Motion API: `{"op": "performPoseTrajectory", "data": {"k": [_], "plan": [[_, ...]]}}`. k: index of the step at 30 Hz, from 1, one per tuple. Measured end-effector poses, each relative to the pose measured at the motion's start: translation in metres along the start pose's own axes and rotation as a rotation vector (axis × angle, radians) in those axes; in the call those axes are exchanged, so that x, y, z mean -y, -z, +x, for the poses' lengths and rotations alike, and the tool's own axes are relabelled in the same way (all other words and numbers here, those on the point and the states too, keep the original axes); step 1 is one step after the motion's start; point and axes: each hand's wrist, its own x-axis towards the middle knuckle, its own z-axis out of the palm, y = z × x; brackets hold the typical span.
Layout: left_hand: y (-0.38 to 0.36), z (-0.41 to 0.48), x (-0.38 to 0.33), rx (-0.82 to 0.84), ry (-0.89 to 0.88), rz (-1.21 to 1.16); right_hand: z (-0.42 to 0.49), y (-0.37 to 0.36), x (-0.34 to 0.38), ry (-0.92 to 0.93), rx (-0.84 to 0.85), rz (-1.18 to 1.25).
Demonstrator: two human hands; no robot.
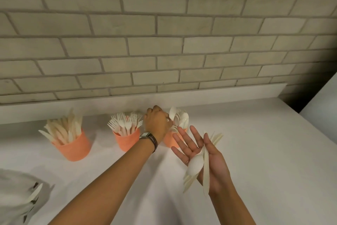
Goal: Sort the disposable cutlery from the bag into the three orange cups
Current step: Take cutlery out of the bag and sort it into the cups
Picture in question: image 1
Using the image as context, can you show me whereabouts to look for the person's right hand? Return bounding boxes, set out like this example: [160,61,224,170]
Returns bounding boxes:
[171,125,232,195]

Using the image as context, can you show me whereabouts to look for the bunch of mixed plastic cutlery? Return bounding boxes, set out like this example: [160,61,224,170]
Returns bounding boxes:
[183,131,224,196]

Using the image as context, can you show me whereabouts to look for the person's left hand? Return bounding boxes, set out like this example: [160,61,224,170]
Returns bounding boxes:
[143,105,174,144]

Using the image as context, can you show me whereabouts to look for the brown strap wristwatch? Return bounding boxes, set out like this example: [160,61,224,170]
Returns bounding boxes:
[139,132,158,153]

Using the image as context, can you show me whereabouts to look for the white appliance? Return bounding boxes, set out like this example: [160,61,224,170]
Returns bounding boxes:
[299,71,337,145]

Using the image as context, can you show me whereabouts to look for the translucent black print plastic bag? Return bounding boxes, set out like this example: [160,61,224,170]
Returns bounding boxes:
[0,169,56,225]

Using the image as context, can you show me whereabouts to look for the spoons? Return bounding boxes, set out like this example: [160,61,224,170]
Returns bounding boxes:
[168,106,190,132]

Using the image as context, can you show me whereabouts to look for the person's left forearm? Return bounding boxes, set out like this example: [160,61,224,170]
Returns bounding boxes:
[34,140,156,225]

